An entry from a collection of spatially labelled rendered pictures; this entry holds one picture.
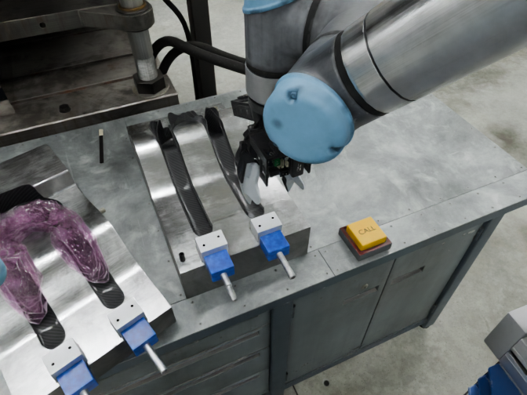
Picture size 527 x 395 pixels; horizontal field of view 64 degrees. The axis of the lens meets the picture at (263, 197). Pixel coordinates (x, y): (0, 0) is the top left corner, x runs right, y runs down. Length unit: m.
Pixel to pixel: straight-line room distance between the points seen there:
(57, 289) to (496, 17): 0.74
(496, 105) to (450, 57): 2.74
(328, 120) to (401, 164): 0.80
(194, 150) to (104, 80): 0.63
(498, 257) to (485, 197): 1.02
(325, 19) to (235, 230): 0.46
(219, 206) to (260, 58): 0.42
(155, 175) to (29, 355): 0.40
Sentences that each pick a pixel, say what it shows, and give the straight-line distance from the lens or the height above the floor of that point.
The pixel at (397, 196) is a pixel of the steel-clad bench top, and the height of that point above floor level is 0.80.
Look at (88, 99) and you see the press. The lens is 1.42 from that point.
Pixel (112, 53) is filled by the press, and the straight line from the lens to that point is 1.64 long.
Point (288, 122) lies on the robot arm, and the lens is 0.34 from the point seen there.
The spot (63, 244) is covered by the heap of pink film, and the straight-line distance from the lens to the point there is 0.84.
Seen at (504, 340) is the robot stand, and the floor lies 0.95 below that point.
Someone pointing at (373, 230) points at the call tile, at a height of 0.84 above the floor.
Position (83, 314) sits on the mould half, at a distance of 0.81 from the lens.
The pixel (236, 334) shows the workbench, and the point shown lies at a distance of 1.02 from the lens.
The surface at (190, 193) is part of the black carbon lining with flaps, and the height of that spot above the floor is 0.88.
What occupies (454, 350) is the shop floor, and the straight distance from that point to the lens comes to 1.79.
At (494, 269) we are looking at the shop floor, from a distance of 2.06.
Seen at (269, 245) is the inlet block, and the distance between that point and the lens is 0.76.
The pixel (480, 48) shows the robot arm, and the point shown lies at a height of 1.39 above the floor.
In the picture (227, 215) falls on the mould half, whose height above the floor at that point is 0.89.
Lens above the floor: 1.52
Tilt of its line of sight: 47 degrees down
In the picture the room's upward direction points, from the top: straight up
